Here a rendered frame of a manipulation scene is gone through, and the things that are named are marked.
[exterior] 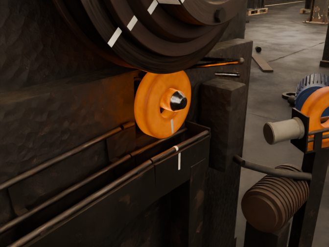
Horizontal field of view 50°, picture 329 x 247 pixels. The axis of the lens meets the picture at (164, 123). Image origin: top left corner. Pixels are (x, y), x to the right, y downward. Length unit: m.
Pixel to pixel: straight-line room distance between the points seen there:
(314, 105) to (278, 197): 0.26
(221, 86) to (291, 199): 0.36
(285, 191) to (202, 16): 0.58
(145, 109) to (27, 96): 0.21
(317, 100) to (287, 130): 0.11
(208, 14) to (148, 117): 0.23
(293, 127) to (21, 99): 0.67
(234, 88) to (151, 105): 0.28
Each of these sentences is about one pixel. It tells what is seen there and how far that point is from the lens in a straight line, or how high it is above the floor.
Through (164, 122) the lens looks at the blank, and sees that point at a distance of 0.73.
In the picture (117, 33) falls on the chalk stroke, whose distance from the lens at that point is 0.57.
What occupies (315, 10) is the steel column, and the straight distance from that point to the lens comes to 9.60.
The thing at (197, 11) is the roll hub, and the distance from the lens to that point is 0.58.
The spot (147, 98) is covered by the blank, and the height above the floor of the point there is 0.84.
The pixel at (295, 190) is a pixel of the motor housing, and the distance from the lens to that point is 1.05.
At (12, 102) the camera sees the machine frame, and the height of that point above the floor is 0.87.
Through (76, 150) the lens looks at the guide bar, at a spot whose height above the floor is 0.75.
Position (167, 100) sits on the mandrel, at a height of 0.82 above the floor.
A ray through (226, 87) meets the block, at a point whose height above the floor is 0.80.
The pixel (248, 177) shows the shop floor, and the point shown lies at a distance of 2.08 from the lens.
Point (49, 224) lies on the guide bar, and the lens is 0.60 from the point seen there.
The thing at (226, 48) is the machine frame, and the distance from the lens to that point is 1.02.
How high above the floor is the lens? 1.05
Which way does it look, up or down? 23 degrees down
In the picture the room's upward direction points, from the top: straight up
